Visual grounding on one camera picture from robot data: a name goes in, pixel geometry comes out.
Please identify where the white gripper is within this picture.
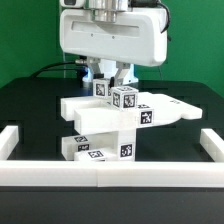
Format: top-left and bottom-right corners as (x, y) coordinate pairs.
(60, 8), (168, 87)

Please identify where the white tagged cube nut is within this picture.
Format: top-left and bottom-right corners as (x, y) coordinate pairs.
(111, 86), (138, 110)
(93, 78), (111, 98)

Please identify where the white chair back part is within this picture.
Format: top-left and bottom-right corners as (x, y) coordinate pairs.
(61, 92), (203, 135)

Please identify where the white chair seat part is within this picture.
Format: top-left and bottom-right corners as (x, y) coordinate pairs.
(94, 129), (136, 161)

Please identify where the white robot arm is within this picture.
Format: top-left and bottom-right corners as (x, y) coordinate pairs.
(59, 0), (170, 85)

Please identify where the white U-shaped fence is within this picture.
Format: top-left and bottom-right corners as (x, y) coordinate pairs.
(0, 126), (224, 188)

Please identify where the black cable hose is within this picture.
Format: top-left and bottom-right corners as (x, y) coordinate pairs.
(31, 59), (90, 78)

